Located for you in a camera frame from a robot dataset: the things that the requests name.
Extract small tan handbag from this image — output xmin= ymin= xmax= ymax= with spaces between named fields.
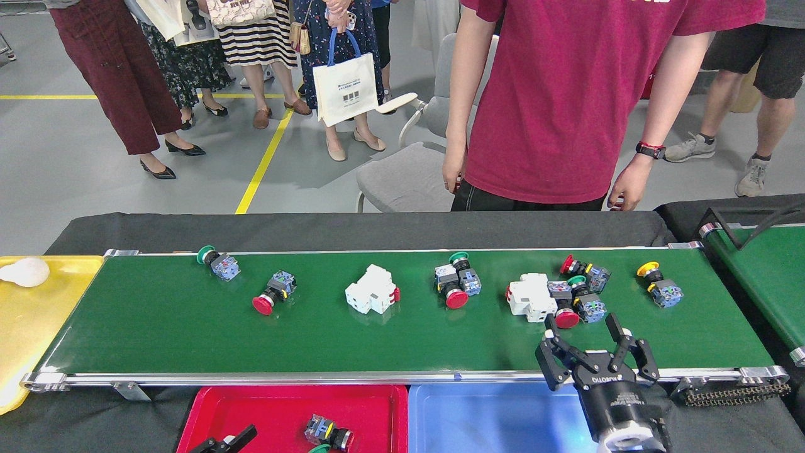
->
xmin=290 ymin=0 xmax=313 ymax=55

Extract white light bulb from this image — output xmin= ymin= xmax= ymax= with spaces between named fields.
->
xmin=0 ymin=257 xmax=50 ymax=288

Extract person's right hand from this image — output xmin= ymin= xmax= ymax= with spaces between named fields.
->
xmin=442 ymin=148 xmax=470 ymax=194

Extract yellow plastic tray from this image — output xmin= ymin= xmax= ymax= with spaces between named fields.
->
xmin=0 ymin=255 xmax=104 ymax=416

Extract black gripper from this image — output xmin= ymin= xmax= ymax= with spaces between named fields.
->
xmin=535 ymin=313 xmax=664 ymax=435

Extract white circuit breaker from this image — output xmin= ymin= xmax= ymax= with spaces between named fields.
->
xmin=345 ymin=264 xmax=401 ymax=315
xmin=506 ymin=272 xmax=558 ymax=323

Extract person's hand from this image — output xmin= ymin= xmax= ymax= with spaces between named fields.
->
xmin=326 ymin=0 xmax=354 ymax=33

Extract black metal frame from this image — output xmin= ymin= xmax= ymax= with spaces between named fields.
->
xmin=698 ymin=204 xmax=805 ymax=251

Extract red plastic tray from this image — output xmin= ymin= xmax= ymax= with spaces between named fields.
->
xmin=176 ymin=384 xmax=409 ymax=453

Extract yellow push button switch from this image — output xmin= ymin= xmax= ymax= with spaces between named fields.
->
xmin=636 ymin=262 xmax=684 ymax=308

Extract black drive chain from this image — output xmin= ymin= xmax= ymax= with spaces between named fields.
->
xmin=682 ymin=381 xmax=792 ymax=408

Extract green conveyor belt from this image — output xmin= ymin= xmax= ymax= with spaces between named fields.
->
xmin=698 ymin=221 xmax=805 ymax=367
xmin=20 ymin=244 xmax=790 ymax=392

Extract white printed paper bag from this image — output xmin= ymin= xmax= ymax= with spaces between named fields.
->
xmin=135 ymin=0 xmax=221 ymax=48

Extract red push button switch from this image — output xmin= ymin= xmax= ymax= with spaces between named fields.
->
xmin=560 ymin=254 xmax=612 ymax=294
xmin=434 ymin=264 xmax=470 ymax=310
xmin=252 ymin=271 xmax=297 ymax=315
xmin=547 ymin=280 xmax=580 ymax=329
xmin=305 ymin=413 xmax=355 ymax=452

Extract blue plastic tray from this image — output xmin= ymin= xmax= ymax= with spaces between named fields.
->
xmin=409 ymin=381 xmax=598 ymax=453

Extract person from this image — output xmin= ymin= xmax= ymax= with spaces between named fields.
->
xmin=135 ymin=19 xmax=233 ymax=131
xmin=442 ymin=0 xmax=767 ymax=212
xmin=371 ymin=0 xmax=398 ymax=115
xmin=291 ymin=0 xmax=387 ymax=162
xmin=47 ymin=0 xmax=206 ymax=180
xmin=663 ymin=0 xmax=805 ymax=198
xmin=208 ymin=0 xmax=313 ymax=130
xmin=412 ymin=0 xmax=461 ymax=70

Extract person's left hand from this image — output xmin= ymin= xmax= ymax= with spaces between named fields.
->
xmin=607 ymin=154 xmax=652 ymax=211

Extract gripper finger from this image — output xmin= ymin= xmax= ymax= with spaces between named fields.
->
xmin=189 ymin=425 xmax=258 ymax=453

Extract grey office chair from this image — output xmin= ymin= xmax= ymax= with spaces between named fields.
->
xmin=355 ymin=33 xmax=501 ymax=213

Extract white canvas tote bag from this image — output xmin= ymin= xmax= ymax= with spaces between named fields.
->
xmin=313 ymin=28 xmax=380 ymax=128

